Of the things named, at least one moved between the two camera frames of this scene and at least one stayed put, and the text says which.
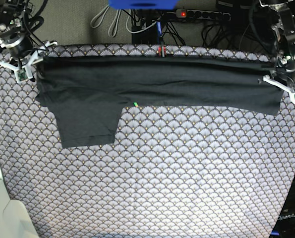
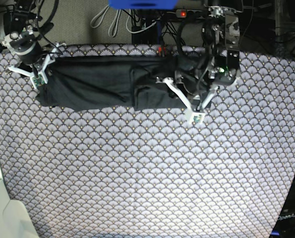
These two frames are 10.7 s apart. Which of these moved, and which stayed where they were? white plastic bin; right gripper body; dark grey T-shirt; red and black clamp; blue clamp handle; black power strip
Moved: dark grey T-shirt; right gripper body
Stayed: black power strip; blue clamp handle; white plastic bin; red and black clamp
